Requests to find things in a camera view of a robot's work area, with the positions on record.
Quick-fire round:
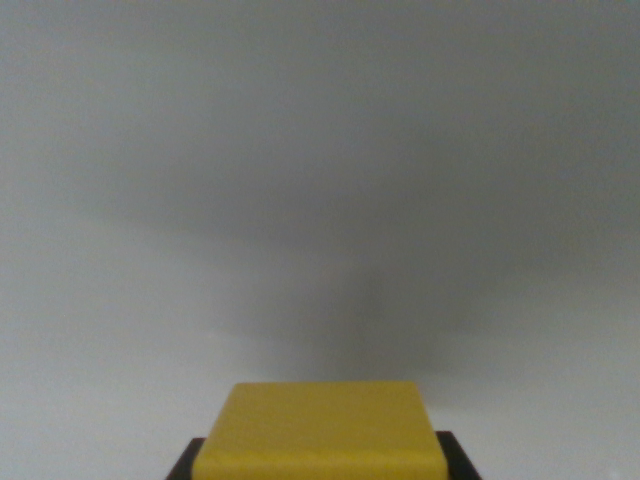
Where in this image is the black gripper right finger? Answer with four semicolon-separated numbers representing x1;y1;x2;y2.
433;430;484;480

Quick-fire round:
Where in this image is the yellow cube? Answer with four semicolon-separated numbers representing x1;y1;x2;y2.
192;381;449;480

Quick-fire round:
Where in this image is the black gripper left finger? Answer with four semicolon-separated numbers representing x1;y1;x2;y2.
167;436;208;480

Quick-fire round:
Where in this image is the grey plastic bin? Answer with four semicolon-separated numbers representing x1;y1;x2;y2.
0;0;640;480

